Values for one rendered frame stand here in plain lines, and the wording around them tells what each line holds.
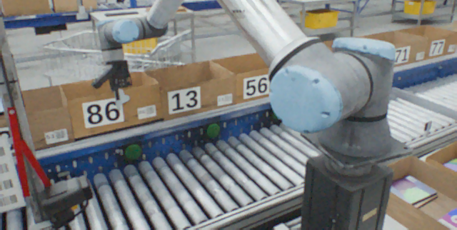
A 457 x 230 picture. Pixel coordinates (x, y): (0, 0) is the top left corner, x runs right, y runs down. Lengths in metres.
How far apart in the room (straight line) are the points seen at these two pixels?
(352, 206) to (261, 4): 0.55
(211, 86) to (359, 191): 1.00
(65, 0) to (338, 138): 5.22
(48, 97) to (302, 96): 1.38
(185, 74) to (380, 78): 1.33
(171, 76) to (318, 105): 1.37
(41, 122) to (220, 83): 0.80
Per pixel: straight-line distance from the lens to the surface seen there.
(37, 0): 5.81
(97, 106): 1.65
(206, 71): 2.09
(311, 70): 0.75
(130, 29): 1.49
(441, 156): 1.82
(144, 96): 1.69
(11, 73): 0.95
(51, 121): 1.64
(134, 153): 1.68
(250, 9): 0.87
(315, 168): 1.06
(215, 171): 1.62
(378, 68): 0.90
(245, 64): 2.21
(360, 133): 0.95
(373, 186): 1.05
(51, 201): 1.02
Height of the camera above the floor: 1.64
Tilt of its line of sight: 23 degrees down
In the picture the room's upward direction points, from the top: straight up
